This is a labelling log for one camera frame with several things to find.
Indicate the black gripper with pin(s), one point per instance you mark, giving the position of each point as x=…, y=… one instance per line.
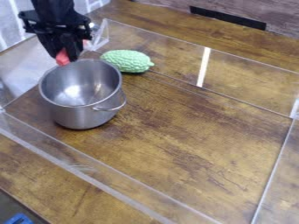
x=75, y=27

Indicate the pink handled metal spoon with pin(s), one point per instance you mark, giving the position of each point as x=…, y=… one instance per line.
x=62, y=58

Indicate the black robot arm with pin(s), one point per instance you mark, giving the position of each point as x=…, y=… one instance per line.
x=53, y=10

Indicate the stainless steel pot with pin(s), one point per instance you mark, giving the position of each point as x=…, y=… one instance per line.
x=83, y=93

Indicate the green bitter gourd toy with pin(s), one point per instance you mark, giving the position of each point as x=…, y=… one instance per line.
x=128, y=61

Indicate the clear acrylic barrier panel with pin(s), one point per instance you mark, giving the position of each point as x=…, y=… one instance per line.
x=200, y=150

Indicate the blue object at corner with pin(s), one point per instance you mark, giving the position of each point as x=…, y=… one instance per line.
x=18, y=219

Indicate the clear acrylic triangular bracket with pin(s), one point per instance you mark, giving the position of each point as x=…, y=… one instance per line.
x=99, y=34

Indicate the black wall strip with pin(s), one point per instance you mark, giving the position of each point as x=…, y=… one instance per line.
x=228, y=18

